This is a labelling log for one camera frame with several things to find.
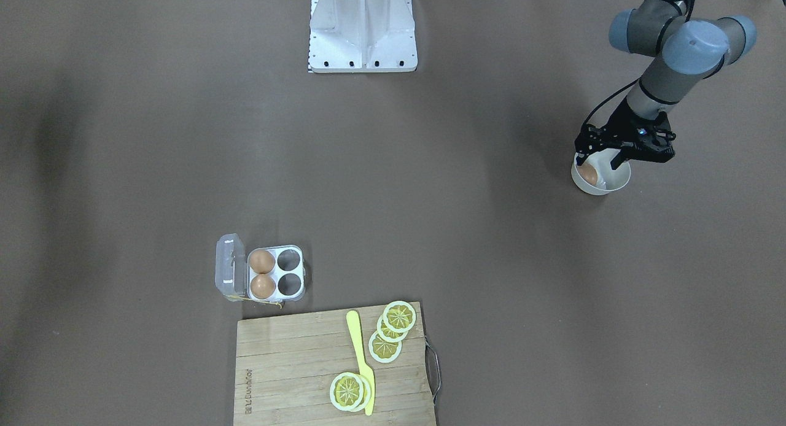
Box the lemon slice toy under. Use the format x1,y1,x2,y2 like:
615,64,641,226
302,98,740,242
356,375,373,411

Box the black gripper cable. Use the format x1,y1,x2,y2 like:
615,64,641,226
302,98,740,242
582,77,640,132

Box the wooden cutting board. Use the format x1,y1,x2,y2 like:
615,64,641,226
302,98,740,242
233,302,440,425

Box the clear plastic egg box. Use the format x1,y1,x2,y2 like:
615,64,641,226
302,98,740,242
214,233,306,305

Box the brown egg from bowl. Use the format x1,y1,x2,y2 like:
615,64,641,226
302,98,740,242
577,162,599,187

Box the brown egg in box near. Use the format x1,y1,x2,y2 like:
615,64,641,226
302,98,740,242
249,273,277,300

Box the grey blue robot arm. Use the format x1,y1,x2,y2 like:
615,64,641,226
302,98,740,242
574,0,758,169

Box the lemon slice toy front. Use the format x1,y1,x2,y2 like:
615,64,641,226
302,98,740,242
329,372,364,412

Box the white bowl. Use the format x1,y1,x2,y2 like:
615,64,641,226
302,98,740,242
572,149,632,196

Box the lemon slice toy middle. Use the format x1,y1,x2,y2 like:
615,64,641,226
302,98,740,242
376,317,409,343

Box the yellow plastic knife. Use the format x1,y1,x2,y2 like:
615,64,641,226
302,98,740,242
346,309,376,417

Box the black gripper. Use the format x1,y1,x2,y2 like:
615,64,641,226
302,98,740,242
575,101,676,171

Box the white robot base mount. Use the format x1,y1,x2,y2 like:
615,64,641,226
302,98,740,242
307,0,418,74

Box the brown egg in box far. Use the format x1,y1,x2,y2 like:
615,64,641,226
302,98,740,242
247,248,277,274

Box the lemon slice toy top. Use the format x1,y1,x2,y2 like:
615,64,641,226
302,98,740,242
381,301,416,333

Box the brown egg in box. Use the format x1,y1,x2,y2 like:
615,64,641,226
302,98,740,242
247,248,277,274
249,273,277,300

